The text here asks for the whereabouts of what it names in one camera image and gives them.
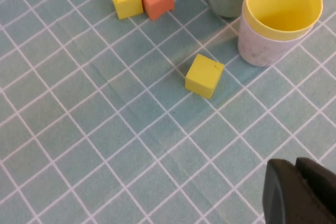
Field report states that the yellow plastic cup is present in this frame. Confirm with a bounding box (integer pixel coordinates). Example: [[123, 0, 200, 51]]
[[245, 0, 324, 42]]

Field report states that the pink plastic cup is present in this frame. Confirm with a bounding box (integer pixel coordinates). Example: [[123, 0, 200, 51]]
[[237, 0, 315, 68]]

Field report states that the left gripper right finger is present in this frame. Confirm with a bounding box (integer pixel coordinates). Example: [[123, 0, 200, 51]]
[[295, 157, 336, 224]]

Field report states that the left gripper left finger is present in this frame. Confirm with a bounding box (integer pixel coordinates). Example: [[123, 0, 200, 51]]
[[261, 158, 333, 224]]

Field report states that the green checked tablecloth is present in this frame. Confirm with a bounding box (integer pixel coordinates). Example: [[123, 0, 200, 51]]
[[0, 0, 336, 224]]

